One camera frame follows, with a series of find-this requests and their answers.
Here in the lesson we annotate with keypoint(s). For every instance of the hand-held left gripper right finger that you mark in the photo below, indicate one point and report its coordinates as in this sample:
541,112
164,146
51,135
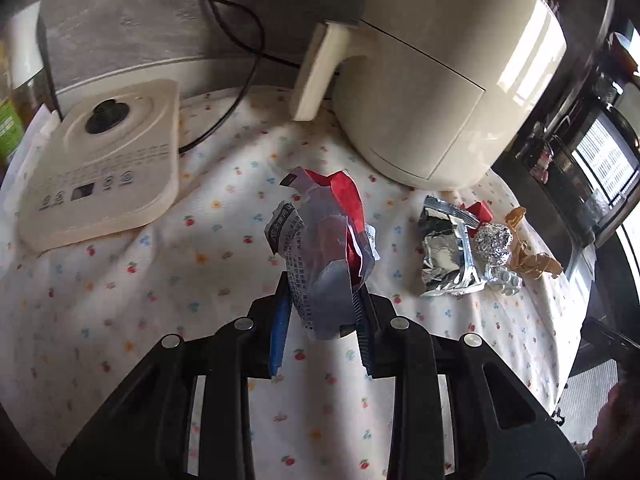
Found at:
364,335

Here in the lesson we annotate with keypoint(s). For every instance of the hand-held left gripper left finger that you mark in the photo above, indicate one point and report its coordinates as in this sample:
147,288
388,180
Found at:
280,330

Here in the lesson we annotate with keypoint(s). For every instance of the red and silver snack wrapper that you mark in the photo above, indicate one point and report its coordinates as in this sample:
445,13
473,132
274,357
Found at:
325,260

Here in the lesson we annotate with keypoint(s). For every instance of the silver foil pouch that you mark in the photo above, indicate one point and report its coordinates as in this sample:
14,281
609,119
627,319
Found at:
447,255

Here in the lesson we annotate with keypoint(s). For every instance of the floral tablecloth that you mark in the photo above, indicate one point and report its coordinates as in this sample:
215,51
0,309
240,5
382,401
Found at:
150,310

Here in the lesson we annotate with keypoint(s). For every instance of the white blister pack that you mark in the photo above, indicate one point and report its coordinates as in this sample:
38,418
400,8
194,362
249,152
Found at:
505,281

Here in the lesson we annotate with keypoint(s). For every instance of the crumpled foil ball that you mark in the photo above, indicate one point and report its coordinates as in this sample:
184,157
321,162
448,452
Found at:
492,244

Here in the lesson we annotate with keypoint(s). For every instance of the small red wrapper piece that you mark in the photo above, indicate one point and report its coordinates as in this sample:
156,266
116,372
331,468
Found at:
480,211

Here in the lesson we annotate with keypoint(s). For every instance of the crumpled brown paper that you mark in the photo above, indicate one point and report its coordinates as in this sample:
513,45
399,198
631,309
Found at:
530,260

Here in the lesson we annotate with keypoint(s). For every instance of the cream appliance control base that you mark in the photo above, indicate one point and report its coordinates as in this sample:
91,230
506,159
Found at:
125,170

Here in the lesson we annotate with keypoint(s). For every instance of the steel sink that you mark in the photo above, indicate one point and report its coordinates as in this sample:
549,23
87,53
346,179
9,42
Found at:
560,210

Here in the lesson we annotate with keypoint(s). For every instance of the small pink bottle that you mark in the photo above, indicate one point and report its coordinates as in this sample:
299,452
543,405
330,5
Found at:
542,160

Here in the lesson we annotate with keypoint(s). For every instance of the cream air fryer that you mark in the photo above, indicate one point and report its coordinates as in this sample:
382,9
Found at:
440,85

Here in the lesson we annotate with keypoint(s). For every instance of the green label bottle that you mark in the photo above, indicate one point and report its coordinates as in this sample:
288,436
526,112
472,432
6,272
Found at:
7,120

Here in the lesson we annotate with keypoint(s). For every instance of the white paper roll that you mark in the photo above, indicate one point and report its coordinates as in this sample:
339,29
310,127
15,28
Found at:
25,40

